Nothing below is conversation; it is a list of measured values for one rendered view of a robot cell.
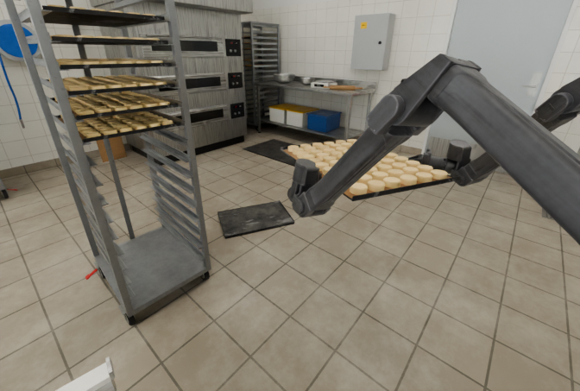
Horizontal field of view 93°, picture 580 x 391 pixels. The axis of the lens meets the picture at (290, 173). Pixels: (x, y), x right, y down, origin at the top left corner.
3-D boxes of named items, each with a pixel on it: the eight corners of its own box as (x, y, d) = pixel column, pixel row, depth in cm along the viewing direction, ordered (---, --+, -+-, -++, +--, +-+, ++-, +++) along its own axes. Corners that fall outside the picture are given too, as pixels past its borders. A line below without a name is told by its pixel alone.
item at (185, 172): (192, 177, 145) (192, 172, 143) (188, 179, 143) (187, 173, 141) (145, 148, 185) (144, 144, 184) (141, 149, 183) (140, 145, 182)
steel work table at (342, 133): (255, 132, 509) (253, 76, 470) (281, 125, 560) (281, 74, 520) (345, 156, 397) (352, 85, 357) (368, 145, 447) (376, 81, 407)
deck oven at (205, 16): (165, 172, 338) (128, -24, 257) (126, 150, 410) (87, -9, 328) (258, 143, 447) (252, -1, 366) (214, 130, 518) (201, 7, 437)
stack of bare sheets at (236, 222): (224, 238, 220) (224, 236, 219) (217, 213, 254) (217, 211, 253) (294, 223, 240) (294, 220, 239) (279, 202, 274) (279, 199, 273)
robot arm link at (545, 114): (575, 105, 59) (612, 97, 61) (556, 86, 61) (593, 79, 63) (455, 190, 96) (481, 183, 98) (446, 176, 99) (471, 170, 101)
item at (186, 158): (191, 160, 141) (190, 155, 140) (185, 162, 139) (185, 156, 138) (142, 135, 181) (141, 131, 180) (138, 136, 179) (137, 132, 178)
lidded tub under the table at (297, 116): (285, 124, 473) (285, 109, 463) (301, 120, 505) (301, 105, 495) (302, 128, 451) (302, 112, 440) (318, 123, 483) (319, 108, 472)
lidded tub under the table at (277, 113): (268, 120, 498) (267, 106, 487) (286, 116, 529) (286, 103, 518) (283, 124, 474) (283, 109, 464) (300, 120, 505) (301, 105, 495)
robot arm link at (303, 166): (298, 217, 73) (324, 213, 77) (307, 179, 68) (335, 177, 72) (280, 193, 82) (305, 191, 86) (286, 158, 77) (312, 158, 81)
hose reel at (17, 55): (64, 120, 348) (32, 22, 303) (67, 122, 339) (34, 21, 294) (21, 126, 319) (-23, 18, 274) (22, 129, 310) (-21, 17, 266)
